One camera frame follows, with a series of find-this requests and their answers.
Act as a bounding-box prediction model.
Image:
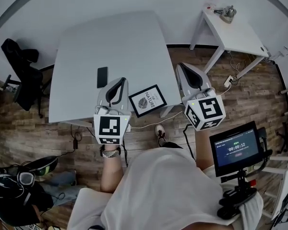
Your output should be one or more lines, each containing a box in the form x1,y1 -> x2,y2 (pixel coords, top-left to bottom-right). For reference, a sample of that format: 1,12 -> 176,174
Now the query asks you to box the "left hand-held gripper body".
93,100 -> 133,146

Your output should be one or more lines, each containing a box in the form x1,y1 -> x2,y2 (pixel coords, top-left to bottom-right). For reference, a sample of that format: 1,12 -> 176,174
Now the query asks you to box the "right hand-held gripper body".
181,87 -> 226,132

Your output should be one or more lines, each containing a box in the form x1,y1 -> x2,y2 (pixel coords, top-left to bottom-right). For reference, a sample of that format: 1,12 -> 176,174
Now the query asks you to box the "black picture frame leaf print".
128,84 -> 168,118

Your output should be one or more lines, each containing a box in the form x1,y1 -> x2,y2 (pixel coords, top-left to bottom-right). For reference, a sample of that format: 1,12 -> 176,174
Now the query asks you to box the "person's right forearm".
194,127 -> 216,175

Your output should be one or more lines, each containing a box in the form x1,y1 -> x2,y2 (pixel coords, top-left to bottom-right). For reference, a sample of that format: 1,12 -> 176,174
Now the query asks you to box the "person's left forearm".
100,144 -> 124,193

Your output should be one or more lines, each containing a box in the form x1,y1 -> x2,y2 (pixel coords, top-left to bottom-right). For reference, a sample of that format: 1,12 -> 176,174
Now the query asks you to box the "black smartphone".
96,66 -> 109,89

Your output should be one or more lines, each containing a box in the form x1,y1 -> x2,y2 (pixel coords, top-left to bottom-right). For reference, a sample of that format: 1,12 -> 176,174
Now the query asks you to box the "black power adapter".
72,131 -> 83,150

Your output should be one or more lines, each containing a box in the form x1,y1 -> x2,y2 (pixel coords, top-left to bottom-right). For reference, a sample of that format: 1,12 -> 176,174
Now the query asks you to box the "black monitor screen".
209,121 -> 266,178

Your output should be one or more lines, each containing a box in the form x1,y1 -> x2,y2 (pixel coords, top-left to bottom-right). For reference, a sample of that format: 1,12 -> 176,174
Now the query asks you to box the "person's white shoe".
154,124 -> 167,141

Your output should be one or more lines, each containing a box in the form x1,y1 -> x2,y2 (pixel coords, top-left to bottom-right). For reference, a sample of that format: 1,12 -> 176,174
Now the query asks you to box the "white side table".
189,8 -> 270,79

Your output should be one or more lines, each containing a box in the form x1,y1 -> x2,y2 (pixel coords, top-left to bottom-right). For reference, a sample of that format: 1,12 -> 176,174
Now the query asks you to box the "black office chair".
0,38 -> 51,119

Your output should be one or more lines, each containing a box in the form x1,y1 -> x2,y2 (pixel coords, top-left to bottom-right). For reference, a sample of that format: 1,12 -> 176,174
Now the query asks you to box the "person's white shirt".
67,147 -> 264,230

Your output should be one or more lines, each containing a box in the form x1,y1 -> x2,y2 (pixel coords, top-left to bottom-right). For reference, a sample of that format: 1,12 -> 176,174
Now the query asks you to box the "black chair base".
276,119 -> 288,156

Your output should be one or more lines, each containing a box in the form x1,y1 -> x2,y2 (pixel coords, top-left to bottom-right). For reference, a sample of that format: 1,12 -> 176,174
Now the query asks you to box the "beaded wrist bracelet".
99,145 -> 122,158

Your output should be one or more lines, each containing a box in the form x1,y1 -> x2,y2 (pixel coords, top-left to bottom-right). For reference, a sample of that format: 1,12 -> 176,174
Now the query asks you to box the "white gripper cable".
126,110 -> 184,132

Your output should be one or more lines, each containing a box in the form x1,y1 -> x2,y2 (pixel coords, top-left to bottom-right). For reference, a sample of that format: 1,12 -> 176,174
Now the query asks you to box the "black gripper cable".
183,123 -> 198,162

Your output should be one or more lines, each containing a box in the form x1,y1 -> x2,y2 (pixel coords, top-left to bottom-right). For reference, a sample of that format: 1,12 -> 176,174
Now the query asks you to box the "black monitor mount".
216,169 -> 258,221

